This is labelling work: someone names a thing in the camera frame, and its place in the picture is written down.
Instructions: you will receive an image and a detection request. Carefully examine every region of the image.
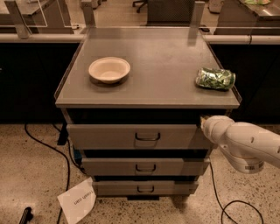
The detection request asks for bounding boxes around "grey top drawer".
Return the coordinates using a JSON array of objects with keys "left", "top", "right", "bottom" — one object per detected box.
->
[{"left": 66, "top": 124, "right": 212, "bottom": 150}]

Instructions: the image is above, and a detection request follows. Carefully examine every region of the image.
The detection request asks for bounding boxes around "grey drawer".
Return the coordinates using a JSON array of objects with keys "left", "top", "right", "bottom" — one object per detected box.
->
[
  {"left": 66, "top": 124, "right": 212, "bottom": 150},
  {"left": 93, "top": 180, "right": 199, "bottom": 196},
  {"left": 82, "top": 157, "right": 210, "bottom": 176}
]

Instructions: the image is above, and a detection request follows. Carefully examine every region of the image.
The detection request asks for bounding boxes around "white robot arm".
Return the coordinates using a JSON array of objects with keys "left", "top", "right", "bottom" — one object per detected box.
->
[{"left": 200, "top": 115, "right": 280, "bottom": 174}]

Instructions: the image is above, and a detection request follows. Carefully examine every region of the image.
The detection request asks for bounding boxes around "grey drawer cabinet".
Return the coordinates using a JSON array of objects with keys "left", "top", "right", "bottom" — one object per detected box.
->
[{"left": 53, "top": 26, "right": 242, "bottom": 201}]

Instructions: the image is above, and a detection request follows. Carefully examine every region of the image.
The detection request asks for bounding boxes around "grey bottom drawer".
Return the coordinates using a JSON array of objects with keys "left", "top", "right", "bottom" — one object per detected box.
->
[{"left": 93, "top": 180, "right": 199, "bottom": 196}]

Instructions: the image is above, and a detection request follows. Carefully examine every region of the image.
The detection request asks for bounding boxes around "grey middle drawer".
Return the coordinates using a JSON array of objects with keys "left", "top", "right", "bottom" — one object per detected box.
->
[{"left": 82, "top": 157, "right": 210, "bottom": 176}]

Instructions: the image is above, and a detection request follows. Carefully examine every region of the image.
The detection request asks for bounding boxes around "green crumpled chip bag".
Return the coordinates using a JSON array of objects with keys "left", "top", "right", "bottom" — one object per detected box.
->
[{"left": 195, "top": 67, "right": 235, "bottom": 91}]

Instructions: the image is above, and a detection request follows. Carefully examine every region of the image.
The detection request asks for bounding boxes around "white paper bowl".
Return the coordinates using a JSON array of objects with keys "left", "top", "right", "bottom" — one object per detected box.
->
[{"left": 88, "top": 57, "right": 130, "bottom": 84}]

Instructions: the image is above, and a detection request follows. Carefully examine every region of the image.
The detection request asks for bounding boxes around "grey desk back right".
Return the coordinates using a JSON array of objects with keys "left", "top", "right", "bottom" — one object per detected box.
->
[{"left": 214, "top": 0, "right": 280, "bottom": 36}]

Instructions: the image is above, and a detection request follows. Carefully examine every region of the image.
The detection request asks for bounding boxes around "grey desk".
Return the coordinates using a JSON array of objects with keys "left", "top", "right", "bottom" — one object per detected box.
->
[
  {"left": 0, "top": 0, "right": 74, "bottom": 34},
  {"left": 214, "top": 0, "right": 280, "bottom": 36}
]

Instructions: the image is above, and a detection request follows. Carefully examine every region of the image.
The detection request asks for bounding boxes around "white paper sign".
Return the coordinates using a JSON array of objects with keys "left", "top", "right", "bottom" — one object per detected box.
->
[{"left": 58, "top": 178, "right": 96, "bottom": 224}]

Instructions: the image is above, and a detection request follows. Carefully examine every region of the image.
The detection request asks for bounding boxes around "black object floor corner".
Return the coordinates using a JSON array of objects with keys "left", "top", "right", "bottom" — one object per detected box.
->
[{"left": 19, "top": 206, "right": 33, "bottom": 224}]

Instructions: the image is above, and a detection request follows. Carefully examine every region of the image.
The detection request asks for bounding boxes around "grey desk back left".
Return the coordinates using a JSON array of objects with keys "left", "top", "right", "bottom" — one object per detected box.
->
[{"left": 0, "top": 0, "right": 74, "bottom": 34}]

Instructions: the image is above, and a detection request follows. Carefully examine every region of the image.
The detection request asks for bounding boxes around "black cable right floor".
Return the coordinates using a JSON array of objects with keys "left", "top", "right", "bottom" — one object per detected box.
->
[{"left": 209, "top": 162, "right": 265, "bottom": 224}]

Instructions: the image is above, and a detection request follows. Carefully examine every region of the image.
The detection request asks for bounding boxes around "black cable floor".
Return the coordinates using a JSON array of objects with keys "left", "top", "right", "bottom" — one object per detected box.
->
[
  {"left": 24, "top": 122, "right": 72, "bottom": 224},
  {"left": 209, "top": 162, "right": 265, "bottom": 224}
]

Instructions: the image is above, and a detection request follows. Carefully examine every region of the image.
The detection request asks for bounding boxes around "black cable left floor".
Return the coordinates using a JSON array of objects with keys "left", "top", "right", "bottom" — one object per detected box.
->
[{"left": 24, "top": 122, "right": 72, "bottom": 224}]

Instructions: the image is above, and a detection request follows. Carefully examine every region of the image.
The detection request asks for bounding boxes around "white horizontal rail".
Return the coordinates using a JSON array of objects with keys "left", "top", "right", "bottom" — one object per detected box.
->
[{"left": 0, "top": 33, "right": 280, "bottom": 46}]

